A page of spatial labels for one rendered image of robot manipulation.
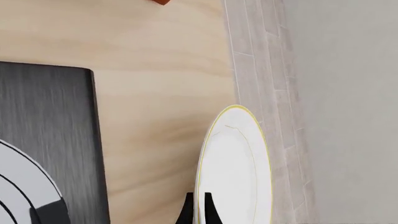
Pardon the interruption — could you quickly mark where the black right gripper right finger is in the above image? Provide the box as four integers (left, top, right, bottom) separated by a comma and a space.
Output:
203, 192, 223, 224

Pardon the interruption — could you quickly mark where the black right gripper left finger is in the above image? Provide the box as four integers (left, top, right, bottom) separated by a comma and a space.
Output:
175, 192, 196, 224

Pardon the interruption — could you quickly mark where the white plate with yellow rim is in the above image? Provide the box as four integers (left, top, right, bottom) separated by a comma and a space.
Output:
194, 105, 274, 224

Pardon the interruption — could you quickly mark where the flat black stove plate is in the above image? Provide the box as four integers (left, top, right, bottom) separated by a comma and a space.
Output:
0, 61, 111, 224

